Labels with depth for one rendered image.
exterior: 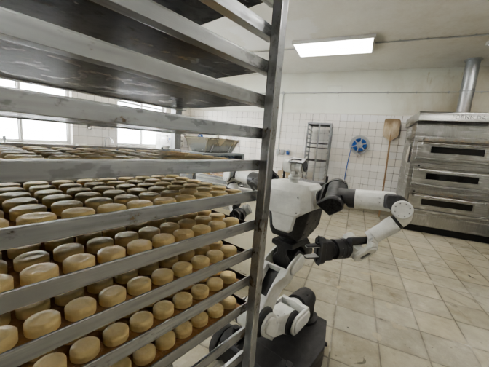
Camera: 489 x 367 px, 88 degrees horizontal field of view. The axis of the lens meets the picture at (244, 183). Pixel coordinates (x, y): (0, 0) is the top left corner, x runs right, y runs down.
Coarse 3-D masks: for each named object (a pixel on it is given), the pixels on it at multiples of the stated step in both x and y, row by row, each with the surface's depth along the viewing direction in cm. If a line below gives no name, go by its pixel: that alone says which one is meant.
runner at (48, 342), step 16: (240, 256) 73; (208, 272) 64; (160, 288) 54; (176, 288) 57; (128, 304) 48; (144, 304) 51; (80, 320) 42; (96, 320) 44; (112, 320) 46; (48, 336) 39; (64, 336) 41; (80, 336) 43; (16, 352) 36; (32, 352) 38
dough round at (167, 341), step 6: (162, 336) 64; (168, 336) 64; (174, 336) 64; (156, 342) 62; (162, 342) 62; (168, 342) 62; (174, 342) 64; (156, 348) 62; (162, 348) 62; (168, 348) 62
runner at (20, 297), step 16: (240, 224) 71; (192, 240) 58; (208, 240) 62; (128, 256) 47; (144, 256) 49; (160, 256) 52; (80, 272) 41; (96, 272) 43; (112, 272) 45; (16, 288) 35; (32, 288) 36; (48, 288) 38; (64, 288) 40; (0, 304) 34; (16, 304) 35
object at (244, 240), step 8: (216, 208) 238; (224, 208) 233; (248, 216) 222; (248, 232) 223; (232, 240) 233; (240, 240) 228; (248, 240) 224; (248, 248) 225; (240, 264) 231; (248, 264) 227; (240, 272) 232; (248, 272) 227
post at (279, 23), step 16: (288, 0) 66; (272, 16) 67; (272, 32) 67; (272, 48) 67; (272, 64) 68; (272, 80) 68; (272, 96) 68; (272, 112) 69; (272, 128) 70; (272, 144) 71; (272, 160) 73; (256, 208) 75; (256, 224) 75; (256, 240) 76; (256, 256) 76; (256, 272) 76; (256, 288) 77; (256, 304) 79; (256, 320) 80; (256, 336) 82
